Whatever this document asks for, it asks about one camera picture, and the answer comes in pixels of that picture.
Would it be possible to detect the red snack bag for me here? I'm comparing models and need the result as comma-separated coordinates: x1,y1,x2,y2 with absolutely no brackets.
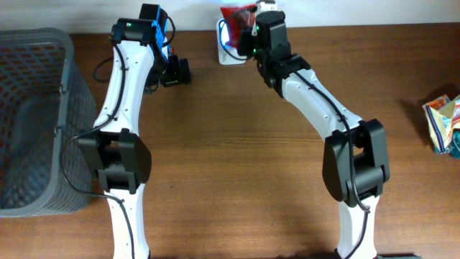
220,4,257,47

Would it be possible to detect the yellow snack bag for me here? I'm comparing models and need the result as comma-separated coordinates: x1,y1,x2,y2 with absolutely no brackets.
422,96,459,155

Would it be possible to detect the blue mouthwash bottle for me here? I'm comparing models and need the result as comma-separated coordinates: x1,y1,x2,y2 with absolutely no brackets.
449,129,460,159

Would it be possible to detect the orange tissue pack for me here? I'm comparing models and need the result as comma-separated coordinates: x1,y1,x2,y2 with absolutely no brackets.
424,94,451,110

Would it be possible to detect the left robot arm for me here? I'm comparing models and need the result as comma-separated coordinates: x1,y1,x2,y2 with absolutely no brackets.
78,4,191,258

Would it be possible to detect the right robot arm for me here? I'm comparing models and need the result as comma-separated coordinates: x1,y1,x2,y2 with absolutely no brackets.
238,10,390,258

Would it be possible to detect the white barcode scanner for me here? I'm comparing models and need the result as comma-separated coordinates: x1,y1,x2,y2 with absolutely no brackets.
216,18,247,65

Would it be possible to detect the grey plastic mesh basket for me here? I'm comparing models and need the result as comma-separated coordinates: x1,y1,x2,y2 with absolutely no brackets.
1,28,97,218

